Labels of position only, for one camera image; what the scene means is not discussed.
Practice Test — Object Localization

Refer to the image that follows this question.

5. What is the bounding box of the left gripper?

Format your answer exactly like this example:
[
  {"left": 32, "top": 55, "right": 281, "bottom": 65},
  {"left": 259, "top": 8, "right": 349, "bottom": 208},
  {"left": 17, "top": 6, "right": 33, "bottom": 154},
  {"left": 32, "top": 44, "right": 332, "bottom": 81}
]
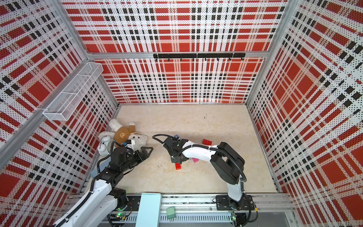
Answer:
[{"left": 120, "top": 147, "right": 153, "bottom": 172}]

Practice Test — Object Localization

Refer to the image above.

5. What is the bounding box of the white alarm clock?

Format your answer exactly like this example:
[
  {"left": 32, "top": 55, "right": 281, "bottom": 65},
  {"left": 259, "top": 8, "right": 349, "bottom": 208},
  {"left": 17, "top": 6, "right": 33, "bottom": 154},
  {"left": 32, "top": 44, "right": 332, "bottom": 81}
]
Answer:
[{"left": 97, "top": 136, "right": 114, "bottom": 157}]

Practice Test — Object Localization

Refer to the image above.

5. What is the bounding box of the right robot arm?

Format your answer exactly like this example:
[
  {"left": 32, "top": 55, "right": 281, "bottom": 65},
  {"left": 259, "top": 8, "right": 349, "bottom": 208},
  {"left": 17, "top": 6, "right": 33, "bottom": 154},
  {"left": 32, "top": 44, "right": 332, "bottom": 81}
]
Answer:
[{"left": 152, "top": 134, "right": 249, "bottom": 211}]

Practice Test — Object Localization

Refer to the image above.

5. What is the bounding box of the green terminal connector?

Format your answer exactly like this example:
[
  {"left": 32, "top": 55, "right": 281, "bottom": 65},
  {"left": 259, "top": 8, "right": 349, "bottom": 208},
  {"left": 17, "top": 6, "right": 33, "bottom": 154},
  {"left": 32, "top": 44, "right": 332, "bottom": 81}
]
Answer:
[{"left": 166, "top": 207, "right": 176, "bottom": 220}]

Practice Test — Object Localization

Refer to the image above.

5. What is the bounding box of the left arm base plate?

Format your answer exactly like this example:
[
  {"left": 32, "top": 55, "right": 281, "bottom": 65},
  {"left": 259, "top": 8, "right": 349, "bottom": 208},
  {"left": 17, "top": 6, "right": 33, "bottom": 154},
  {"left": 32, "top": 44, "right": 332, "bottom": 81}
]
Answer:
[{"left": 97, "top": 194, "right": 141, "bottom": 212}]

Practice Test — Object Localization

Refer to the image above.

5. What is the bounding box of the black hook rail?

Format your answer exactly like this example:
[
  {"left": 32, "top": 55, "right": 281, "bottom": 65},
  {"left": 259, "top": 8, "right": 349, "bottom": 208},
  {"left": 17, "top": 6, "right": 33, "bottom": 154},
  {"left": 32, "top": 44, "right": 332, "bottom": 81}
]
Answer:
[{"left": 153, "top": 53, "right": 246, "bottom": 60}]

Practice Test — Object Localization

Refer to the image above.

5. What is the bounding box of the pale green upright panel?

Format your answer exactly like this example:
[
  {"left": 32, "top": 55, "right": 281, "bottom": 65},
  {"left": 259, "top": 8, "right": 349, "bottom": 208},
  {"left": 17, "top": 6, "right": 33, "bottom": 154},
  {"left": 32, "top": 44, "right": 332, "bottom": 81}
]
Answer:
[{"left": 135, "top": 193, "right": 162, "bottom": 227}]

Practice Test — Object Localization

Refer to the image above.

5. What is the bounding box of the red lego brick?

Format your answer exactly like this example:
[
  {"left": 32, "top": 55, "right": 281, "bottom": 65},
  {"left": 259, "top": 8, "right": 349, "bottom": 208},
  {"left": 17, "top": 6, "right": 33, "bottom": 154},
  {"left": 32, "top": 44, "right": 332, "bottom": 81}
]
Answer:
[
  {"left": 202, "top": 139, "right": 213, "bottom": 146},
  {"left": 175, "top": 163, "right": 181, "bottom": 170}
]

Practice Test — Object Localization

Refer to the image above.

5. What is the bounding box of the white teddy bear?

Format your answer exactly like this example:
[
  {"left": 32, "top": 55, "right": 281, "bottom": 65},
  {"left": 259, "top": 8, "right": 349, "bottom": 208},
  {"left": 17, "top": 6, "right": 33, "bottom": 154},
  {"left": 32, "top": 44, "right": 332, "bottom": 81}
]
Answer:
[{"left": 98, "top": 119, "right": 148, "bottom": 150}]

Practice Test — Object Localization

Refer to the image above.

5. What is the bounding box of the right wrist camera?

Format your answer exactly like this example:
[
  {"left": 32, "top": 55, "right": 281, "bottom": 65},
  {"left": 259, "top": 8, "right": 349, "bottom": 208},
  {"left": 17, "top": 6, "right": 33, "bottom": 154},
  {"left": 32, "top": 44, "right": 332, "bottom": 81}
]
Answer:
[{"left": 174, "top": 135, "right": 181, "bottom": 142}]

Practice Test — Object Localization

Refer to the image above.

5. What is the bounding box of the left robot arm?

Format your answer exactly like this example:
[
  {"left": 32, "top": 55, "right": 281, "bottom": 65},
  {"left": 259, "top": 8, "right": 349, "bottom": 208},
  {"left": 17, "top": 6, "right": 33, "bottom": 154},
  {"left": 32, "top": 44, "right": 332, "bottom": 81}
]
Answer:
[{"left": 53, "top": 141, "right": 153, "bottom": 227}]

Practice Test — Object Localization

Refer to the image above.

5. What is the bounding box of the light blue case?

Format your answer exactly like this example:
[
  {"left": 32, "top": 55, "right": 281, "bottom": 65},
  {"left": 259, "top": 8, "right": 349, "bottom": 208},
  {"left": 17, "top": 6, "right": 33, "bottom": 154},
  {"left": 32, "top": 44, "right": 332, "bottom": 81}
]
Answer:
[{"left": 91, "top": 161, "right": 109, "bottom": 178}]

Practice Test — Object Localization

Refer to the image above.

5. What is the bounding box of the white wire mesh basket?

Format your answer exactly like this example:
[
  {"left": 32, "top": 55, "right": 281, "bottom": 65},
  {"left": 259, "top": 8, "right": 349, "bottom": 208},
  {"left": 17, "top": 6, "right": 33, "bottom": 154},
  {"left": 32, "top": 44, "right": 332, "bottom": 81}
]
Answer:
[{"left": 43, "top": 62, "right": 103, "bottom": 121}]

